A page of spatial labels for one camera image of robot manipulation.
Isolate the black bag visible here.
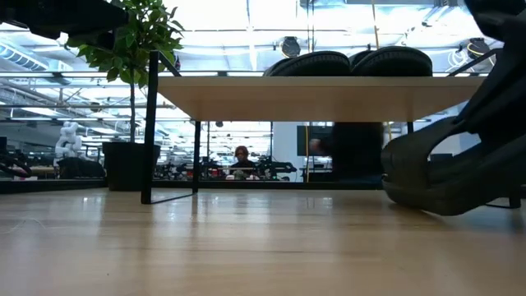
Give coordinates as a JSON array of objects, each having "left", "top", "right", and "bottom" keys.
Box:
[{"left": 57, "top": 156, "right": 107, "bottom": 179}]

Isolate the green plant in black pot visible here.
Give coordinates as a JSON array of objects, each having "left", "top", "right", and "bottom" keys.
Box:
[{"left": 65, "top": 0, "right": 185, "bottom": 192}]

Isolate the person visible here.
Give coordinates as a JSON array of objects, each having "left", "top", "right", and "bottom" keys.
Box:
[
  {"left": 310, "top": 122, "right": 386, "bottom": 185},
  {"left": 228, "top": 145, "right": 260, "bottom": 181}
]

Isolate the black rubber slide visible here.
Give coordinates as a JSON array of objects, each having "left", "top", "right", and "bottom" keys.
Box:
[
  {"left": 380, "top": 116, "right": 526, "bottom": 217},
  {"left": 262, "top": 50, "right": 353, "bottom": 77},
  {"left": 348, "top": 45, "right": 434, "bottom": 77}
]

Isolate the black metal rig frame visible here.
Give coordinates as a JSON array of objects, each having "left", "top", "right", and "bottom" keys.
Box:
[{"left": 0, "top": 177, "right": 385, "bottom": 194}]

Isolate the wooden shelf with black legs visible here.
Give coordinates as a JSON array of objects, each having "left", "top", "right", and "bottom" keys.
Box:
[{"left": 141, "top": 48, "right": 523, "bottom": 210}]

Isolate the black screen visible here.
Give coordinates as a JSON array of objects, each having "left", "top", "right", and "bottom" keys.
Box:
[{"left": 296, "top": 125, "right": 334, "bottom": 156}]

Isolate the black round ceiling fixture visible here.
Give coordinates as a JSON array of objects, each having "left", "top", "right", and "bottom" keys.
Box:
[
  {"left": 280, "top": 35, "right": 302, "bottom": 59},
  {"left": 466, "top": 37, "right": 492, "bottom": 59}
]

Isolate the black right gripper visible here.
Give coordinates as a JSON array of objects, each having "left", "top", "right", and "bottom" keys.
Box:
[{"left": 455, "top": 0, "right": 526, "bottom": 145}]

